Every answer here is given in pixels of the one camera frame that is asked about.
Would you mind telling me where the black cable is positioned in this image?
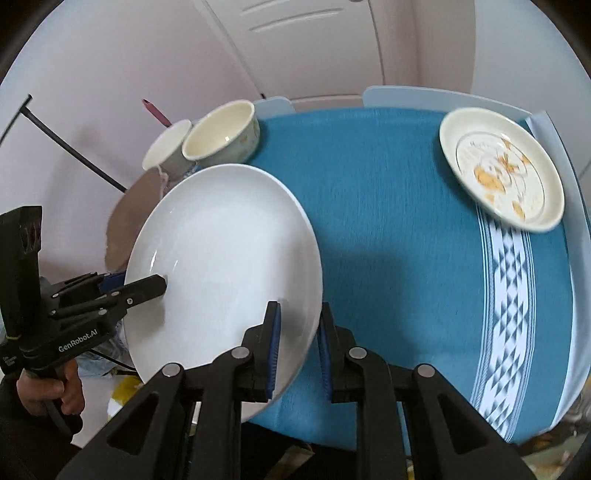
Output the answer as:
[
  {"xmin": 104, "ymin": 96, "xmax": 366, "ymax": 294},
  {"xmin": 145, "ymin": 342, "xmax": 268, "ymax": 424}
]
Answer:
[{"xmin": 88, "ymin": 348, "xmax": 137, "ymax": 372}]

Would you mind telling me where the cream plate with orange print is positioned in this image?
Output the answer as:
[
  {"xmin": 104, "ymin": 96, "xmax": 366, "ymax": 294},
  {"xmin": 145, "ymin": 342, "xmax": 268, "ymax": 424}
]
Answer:
[{"xmin": 438, "ymin": 107, "xmax": 565, "ymax": 233}]

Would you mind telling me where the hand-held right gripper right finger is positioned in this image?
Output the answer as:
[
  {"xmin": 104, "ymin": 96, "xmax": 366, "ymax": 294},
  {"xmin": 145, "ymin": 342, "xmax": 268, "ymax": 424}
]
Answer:
[{"xmin": 318, "ymin": 302, "xmax": 536, "ymax": 480}]

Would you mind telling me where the person's left forearm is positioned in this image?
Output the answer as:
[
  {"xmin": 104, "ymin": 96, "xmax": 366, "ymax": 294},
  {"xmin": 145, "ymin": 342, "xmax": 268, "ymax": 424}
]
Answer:
[{"xmin": 0, "ymin": 374, "xmax": 81, "ymax": 480}]

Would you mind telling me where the white chair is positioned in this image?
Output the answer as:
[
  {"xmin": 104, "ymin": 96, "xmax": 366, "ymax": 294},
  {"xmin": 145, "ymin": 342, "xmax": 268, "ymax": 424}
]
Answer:
[{"xmin": 253, "ymin": 96, "xmax": 296, "ymax": 117}]

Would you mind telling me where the white deep plate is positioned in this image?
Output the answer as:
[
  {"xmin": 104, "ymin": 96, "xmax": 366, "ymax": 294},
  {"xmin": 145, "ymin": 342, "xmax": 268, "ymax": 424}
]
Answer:
[{"xmin": 124, "ymin": 164, "xmax": 323, "ymax": 423}]

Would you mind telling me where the small white cup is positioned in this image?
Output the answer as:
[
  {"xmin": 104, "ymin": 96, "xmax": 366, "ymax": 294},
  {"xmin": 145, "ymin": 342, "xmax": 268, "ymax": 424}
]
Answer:
[{"xmin": 141, "ymin": 119, "xmax": 195, "ymax": 178}]

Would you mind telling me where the black metal stand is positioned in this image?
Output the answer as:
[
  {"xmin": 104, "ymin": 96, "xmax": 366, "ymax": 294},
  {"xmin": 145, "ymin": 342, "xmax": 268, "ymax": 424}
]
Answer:
[{"xmin": 0, "ymin": 93, "xmax": 129, "ymax": 193}]

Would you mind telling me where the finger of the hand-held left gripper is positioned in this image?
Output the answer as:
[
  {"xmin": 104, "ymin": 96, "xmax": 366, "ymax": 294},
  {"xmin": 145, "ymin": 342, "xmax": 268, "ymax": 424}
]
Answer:
[
  {"xmin": 50, "ymin": 272, "xmax": 127, "ymax": 309},
  {"xmin": 48, "ymin": 275, "xmax": 168, "ymax": 326}
]

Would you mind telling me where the person's left hand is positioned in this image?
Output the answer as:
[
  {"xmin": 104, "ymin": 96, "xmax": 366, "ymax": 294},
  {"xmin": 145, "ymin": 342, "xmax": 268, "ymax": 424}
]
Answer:
[{"xmin": 17, "ymin": 359, "xmax": 86, "ymax": 417}]

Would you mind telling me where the pink plastic handle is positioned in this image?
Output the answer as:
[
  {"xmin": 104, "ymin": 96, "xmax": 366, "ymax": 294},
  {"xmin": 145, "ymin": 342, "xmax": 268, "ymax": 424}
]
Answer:
[{"xmin": 141, "ymin": 98, "xmax": 171, "ymax": 126}]

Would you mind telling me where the cream patterned bowl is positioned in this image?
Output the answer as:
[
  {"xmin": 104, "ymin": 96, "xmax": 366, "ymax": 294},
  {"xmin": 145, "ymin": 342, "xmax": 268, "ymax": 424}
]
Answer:
[{"xmin": 181, "ymin": 100, "xmax": 260, "ymax": 168}]

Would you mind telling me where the light blue cloth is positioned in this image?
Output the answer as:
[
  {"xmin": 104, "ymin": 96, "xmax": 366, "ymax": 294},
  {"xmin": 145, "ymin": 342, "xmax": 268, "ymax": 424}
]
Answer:
[{"xmin": 525, "ymin": 110, "xmax": 591, "ymax": 418}]

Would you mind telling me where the yellow plastic bag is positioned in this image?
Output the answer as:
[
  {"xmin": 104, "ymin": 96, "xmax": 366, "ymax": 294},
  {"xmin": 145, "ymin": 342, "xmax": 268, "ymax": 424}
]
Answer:
[{"xmin": 107, "ymin": 375, "xmax": 145, "ymax": 418}]

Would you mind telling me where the pale blue fabric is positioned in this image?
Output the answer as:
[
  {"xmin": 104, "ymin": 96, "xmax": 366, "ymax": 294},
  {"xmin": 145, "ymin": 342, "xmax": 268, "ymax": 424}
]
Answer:
[{"xmin": 76, "ymin": 323, "xmax": 137, "ymax": 378}]

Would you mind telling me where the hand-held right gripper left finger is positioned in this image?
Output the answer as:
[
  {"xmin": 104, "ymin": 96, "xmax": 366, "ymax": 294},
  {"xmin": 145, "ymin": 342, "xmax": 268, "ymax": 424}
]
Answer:
[{"xmin": 55, "ymin": 301, "xmax": 282, "ymax": 480}]

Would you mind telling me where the blue patterned tablecloth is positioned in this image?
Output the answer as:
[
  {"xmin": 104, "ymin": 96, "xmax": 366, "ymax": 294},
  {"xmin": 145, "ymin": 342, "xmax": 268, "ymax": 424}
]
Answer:
[{"xmin": 240, "ymin": 107, "xmax": 575, "ymax": 457}]

